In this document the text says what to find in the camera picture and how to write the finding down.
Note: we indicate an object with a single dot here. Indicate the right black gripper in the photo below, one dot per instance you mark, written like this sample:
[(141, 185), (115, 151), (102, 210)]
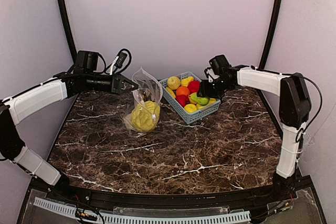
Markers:
[(207, 89)]

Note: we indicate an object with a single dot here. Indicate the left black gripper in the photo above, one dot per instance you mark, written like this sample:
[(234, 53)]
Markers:
[(115, 84)]

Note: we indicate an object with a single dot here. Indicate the green pepper toy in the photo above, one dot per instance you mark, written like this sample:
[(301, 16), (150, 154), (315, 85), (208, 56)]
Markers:
[(199, 100)]

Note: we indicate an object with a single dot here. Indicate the clear zip top bag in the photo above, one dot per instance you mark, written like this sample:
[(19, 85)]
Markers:
[(144, 81)]

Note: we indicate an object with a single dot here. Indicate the napa cabbage toy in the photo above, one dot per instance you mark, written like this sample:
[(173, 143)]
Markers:
[(145, 116)]

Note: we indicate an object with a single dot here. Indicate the purple eggplant toy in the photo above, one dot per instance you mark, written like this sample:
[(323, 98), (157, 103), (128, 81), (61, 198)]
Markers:
[(146, 95)]

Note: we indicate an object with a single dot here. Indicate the yellow bell pepper toy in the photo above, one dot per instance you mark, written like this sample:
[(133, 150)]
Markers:
[(186, 81)]

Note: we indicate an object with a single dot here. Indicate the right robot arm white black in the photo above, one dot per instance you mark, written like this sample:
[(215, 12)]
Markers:
[(294, 110)]

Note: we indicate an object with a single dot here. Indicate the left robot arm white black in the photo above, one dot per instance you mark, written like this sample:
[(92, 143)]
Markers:
[(81, 76)]

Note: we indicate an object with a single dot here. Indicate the yellow lemon toy front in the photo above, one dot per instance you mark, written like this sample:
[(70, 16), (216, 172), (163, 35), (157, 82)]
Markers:
[(190, 108)]

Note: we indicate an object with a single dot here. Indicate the orange fruit toy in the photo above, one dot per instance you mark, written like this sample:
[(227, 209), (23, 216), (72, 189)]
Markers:
[(182, 90)]

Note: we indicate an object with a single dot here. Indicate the light blue plastic basket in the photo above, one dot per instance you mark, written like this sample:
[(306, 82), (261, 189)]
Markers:
[(188, 117)]

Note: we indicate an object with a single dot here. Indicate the yellow potato toy back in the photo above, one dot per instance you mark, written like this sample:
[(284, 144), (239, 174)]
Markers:
[(173, 82)]

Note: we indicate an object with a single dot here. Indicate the yellow banana toy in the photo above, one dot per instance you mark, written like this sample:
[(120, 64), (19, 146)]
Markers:
[(171, 92)]

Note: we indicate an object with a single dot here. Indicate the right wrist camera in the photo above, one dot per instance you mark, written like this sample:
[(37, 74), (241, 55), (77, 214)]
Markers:
[(210, 75)]

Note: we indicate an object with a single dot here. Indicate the white cable duct strip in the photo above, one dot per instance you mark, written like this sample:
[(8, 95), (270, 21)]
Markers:
[(137, 215)]

